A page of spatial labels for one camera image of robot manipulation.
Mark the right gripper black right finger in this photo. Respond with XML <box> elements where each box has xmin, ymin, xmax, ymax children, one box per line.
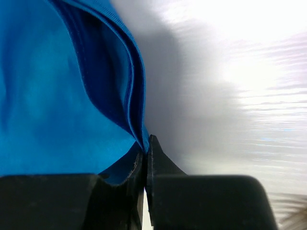
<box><xmin>146</xmin><ymin>135</ymin><xmax>277</xmax><ymax>230</ymax></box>

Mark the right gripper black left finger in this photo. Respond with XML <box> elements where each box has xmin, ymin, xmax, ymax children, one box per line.
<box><xmin>0</xmin><ymin>154</ymin><xmax>143</xmax><ymax>230</ymax></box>

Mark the blue cloth napkin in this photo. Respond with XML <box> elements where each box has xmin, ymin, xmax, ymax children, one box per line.
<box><xmin>0</xmin><ymin>0</ymin><xmax>149</xmax><ymax>175</ymax></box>

